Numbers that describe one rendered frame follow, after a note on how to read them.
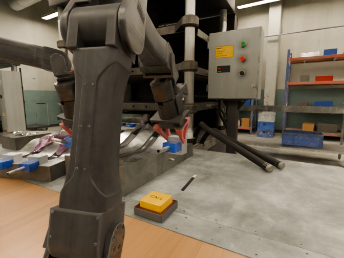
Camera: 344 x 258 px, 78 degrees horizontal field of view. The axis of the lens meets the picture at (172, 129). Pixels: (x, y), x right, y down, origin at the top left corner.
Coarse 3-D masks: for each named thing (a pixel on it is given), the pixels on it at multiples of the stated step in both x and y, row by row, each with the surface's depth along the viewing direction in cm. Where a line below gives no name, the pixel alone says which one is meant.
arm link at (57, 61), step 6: (54, 54) 56; (54, 60) 56; (60, 60) 56; (54, 66) 56; (60, 66) 57; (66, 66) 57; (54, 72) 56; (60, 72) 57; (66, 72) 57; (72, 72) 59
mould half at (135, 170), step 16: (128, 144) 88; (160, 144) 83; (192, 144) 104; (64, 160) 73; (128, 160) 66; (144, 160) 69; (160, 160) 78; (176, 160) 90; (128, 176) 63; (144, 176) 70; (128, 192) 63
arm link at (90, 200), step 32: (96, 32) 26; (96, 64) 26; (128, 64) 29; (96, 96) 25; (96, 128) 25; (96, 160) 25; (64, 192) 25; (96, 192) 24; (64, 224) 24; (96, 224) 23; (64, 256) 25; (96, 256) 23
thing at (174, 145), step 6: (168, 138) 67; (174, 138) 66; (186, 138) 67; (162, 144) 64; (168, 144) 62; (174, 144) 62; (180, 144) 65; (186, 144) 68; (162, 150) 59; (168, 150) 63; (174, 150) 62; (180, 150) 65; (186, 150) 68
